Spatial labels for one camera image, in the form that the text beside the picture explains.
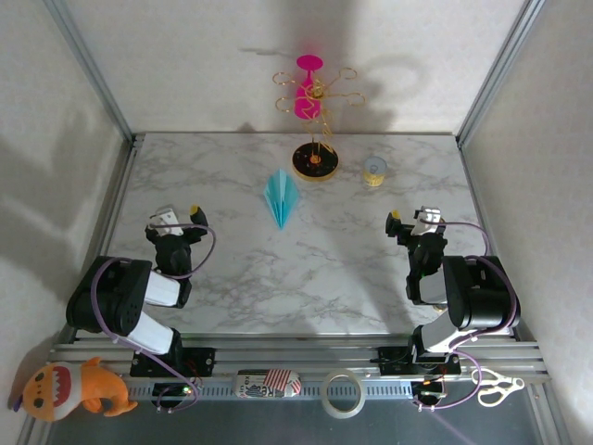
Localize turquoise paper sheet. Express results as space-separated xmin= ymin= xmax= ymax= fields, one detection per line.
xmin=262 ymin=168 xmax=303 ymax=232

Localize yellow tin can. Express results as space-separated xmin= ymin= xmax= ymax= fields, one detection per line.
xmin=362 ymin=155 xmax=388 ymax=188

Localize black controller board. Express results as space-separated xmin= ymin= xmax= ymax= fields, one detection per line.
xmin=411 ymin=379 xmax=447 ymax=401
xmin=151 ymin=382 xmax=195 ymax=401

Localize white scissors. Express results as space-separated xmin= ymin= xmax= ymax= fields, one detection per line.
xmin=471 ymin=368 xmax=527 ymax=408

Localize pink plastic wine glass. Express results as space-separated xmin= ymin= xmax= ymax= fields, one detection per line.
xmin=294 ymin=54 xmax=324 ymax=121

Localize crumpled printed pouch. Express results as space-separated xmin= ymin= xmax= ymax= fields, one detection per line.
xmin=233 ymin=368 xmax=302 ymax=400

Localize clear tape roll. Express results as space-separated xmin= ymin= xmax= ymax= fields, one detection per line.
xmin=322 ymin=369 xmax=366 ymax=419

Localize orange shark plush toy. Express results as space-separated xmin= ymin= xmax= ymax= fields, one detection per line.
xmin=7 ymin=355 xmax=139 ymax=422

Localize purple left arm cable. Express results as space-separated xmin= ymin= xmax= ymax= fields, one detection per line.
xmin=91 ymin=223 xmax=219 ymax=413

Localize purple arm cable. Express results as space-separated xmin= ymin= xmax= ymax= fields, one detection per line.
xmin=91 ymin=223 xmax=219 ymax=413
xmin=414 ymin=221 xmax=523 ymax=412

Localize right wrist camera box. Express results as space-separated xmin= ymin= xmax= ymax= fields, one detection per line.
xmin=413 ymin=207 xmax=445 ymax=237

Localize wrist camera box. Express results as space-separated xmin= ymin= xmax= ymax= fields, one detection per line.
xmin=146 ymin=207 xmax=183 ymax=238
xmin=413 ymin=207 xmax=445 ymax=237

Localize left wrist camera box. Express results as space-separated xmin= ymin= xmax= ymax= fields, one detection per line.
xmin=146 ymin=207 xmax=183 ymax=238

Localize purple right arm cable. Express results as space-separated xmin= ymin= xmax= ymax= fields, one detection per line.
xmin=414 ymin=221 xmax=523 ymax=412

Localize gold wire stand black base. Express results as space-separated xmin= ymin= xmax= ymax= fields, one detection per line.
xmin=271 ymin=69 xmax=367 ymax=183

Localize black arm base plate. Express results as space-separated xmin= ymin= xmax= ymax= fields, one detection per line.
xmin=377 ymin=345 xmax=462 ymax=375
xmin=129 ymin=346 xmax=217 ymax=377

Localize aluminium frame rail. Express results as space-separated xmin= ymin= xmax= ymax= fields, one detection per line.
xmin=45 ymin=340 xmax=552 ymax=402

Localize aluminium frame post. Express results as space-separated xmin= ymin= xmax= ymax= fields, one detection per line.
xmin=456 ymin=0 xmax=543 ymax=147
xmin=44 ymin=0 xmax=138 ymax=145

